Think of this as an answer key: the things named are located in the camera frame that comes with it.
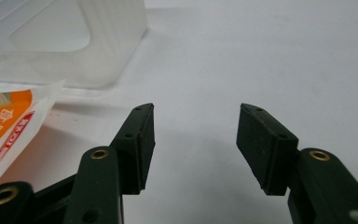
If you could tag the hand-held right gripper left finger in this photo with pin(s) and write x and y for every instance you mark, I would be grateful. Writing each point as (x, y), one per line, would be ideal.
(127, 155)

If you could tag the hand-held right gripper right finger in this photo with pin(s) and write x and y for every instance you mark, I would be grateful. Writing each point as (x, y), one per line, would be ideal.
(279, 161)

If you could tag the translucent plastic storage box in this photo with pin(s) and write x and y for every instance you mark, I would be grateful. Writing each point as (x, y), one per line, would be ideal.
(74, 43)

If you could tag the orange and white packet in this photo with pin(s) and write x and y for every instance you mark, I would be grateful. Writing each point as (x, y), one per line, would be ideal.
(6, 130)

